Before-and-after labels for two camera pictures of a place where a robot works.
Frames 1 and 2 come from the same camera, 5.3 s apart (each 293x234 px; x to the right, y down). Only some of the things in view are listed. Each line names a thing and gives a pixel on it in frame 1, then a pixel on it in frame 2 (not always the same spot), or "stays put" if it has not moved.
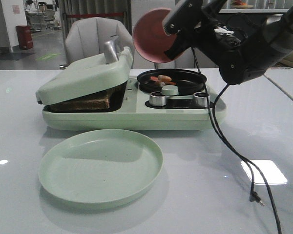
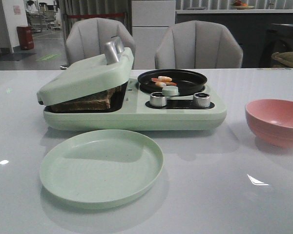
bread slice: x=96 y=101 stays put
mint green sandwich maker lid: x=99 y=72 stays put
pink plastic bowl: x=149 y=36 -> x=278 y=123
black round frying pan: x=187 y=82 stays put
